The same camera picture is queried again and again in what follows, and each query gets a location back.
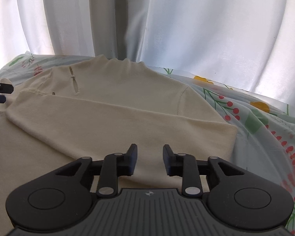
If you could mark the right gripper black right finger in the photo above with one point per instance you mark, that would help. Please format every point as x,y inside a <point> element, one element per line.
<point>184,166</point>

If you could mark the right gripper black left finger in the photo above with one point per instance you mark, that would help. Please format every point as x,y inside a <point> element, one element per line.
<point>114,166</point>

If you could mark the cream knit sweater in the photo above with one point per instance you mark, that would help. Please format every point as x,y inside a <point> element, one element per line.
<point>102,106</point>

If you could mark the floral light blue bedsheet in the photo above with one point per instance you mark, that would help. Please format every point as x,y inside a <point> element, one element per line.
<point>264,143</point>

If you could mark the white sheer curtain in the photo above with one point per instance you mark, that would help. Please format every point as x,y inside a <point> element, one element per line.
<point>248,44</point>

